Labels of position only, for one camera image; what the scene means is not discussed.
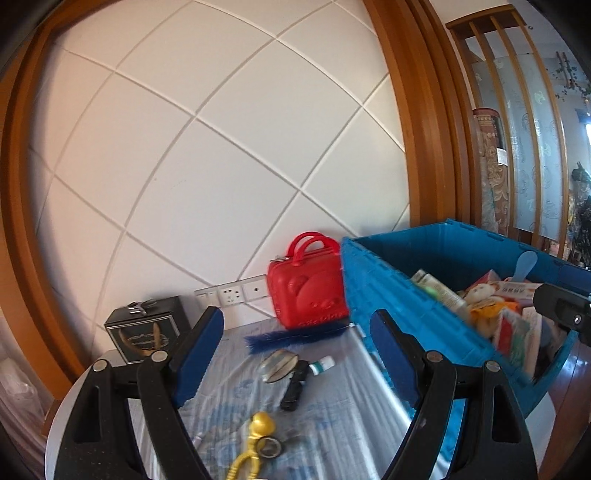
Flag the blue plastic storage crate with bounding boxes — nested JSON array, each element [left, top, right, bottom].
[[340, 220, 591, 418]]

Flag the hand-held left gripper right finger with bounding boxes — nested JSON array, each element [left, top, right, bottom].
[[370, 309, 539, 480]]

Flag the orange plush toy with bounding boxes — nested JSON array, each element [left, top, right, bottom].
[[464, 281, 505, 334]]

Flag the black round tin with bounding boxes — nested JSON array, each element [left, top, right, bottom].
[[256, 436, 284, 460]]

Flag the oval pocket mirror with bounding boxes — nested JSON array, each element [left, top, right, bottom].
[[260, 349, 300, 384]]

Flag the rolled patterned carpet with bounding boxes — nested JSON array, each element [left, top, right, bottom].
[[472, 107, 511, 241]]

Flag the dark hanging clothes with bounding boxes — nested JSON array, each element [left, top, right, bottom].
[[570, 161, 591, 268]]

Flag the blue bristle duster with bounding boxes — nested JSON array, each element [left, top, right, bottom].
[[244, 323, 356, 354]]

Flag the black gift box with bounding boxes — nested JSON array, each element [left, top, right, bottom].
[[104, 295, 192, 365]]

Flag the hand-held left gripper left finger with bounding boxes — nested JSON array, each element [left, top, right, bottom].
[[45, 305, 225, 480]]

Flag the black flashlight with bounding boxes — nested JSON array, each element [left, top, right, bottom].
[[280, 360, 309, 412]]

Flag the red bear carry case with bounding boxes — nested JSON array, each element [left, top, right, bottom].
[[268, 232, 350, 330]]

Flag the yellow toy figure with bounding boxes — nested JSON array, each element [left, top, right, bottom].
[[225, 412, 278, 480]]

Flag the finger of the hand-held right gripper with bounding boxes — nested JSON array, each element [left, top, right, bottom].
[[533, 282, 591, 344]]

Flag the white orange printed box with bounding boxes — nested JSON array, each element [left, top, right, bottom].
[[499, 282, 543, 302]]

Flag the light blue plastic spoon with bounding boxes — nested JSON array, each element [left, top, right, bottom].
[[510, 250, 539, 282]]

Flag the wooden slat glass partition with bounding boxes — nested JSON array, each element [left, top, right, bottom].
[[445, 0, 591, 259]]

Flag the clear plastic bag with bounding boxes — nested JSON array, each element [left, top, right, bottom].
[[0, 355, 51, 444]]

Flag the green vine wall decoration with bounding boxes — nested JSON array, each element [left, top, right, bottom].
[[554, 51, 591, 99]]

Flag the red white printed box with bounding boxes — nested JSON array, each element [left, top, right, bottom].
[[494, 307, 533, 366]]

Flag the cloth-covered round desktop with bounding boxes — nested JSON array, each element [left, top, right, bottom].
[[45, 318, 559, 480]]

